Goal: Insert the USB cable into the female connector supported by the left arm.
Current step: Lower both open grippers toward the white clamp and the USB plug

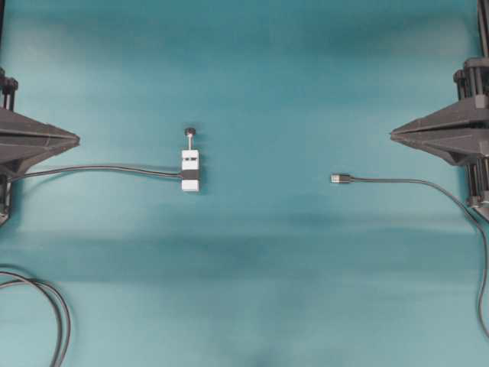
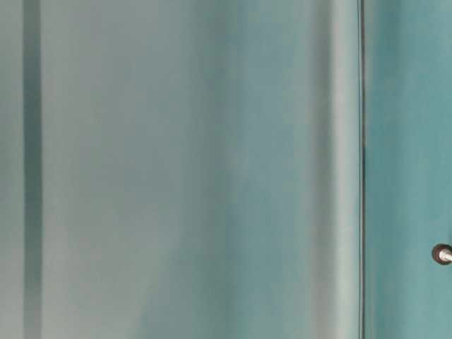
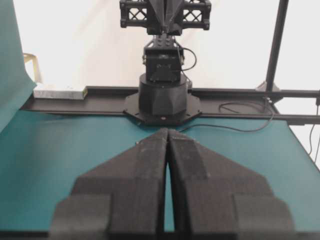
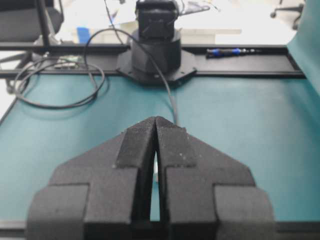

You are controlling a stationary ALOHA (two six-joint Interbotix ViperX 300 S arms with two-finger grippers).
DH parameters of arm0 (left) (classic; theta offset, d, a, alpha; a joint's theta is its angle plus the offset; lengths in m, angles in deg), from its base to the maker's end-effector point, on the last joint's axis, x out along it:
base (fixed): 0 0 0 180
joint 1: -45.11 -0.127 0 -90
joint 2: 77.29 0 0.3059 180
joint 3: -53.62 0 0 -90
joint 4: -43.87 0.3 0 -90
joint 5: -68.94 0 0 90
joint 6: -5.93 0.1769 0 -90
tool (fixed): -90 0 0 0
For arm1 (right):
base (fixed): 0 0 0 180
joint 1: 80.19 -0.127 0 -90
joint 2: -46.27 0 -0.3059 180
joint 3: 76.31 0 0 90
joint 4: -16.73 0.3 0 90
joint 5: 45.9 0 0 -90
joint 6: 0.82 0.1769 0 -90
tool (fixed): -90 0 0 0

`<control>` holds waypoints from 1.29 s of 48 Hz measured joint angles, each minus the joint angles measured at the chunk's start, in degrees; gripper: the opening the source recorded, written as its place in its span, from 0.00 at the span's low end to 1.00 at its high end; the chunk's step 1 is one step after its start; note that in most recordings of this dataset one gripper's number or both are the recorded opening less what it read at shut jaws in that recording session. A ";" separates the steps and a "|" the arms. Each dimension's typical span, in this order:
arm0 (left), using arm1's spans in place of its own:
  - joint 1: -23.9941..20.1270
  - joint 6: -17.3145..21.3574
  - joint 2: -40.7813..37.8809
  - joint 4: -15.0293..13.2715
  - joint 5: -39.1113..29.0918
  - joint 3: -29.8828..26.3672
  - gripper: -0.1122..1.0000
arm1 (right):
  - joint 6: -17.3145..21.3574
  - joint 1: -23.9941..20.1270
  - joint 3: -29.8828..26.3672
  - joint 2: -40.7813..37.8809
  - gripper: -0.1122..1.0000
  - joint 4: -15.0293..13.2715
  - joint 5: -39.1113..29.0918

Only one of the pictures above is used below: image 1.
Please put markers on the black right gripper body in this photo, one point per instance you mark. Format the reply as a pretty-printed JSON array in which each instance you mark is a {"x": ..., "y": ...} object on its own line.
[{"x": 472, "y": 81}]

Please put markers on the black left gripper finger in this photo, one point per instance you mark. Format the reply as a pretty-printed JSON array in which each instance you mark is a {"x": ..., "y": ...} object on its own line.
[
  {"x": 21, "y": 157},
  {"x": 14, "y": 124}
]

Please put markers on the white clamp vise with screw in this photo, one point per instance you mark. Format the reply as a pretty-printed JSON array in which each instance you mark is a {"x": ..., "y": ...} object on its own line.
[{"x": 190, "y": 166}]

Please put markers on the black frame post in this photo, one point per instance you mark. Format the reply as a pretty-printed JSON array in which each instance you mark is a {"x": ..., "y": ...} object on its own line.
[{"x": 482, "y": 9}]

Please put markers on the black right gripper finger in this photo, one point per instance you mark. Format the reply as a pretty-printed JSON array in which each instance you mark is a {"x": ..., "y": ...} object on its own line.
[
  {"x": 461, "y": 114},
  {"x": 457, "y": 149}
]

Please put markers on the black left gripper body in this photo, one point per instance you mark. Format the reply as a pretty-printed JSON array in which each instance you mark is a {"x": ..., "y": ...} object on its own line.
[{"x": 9, "y": 87}]

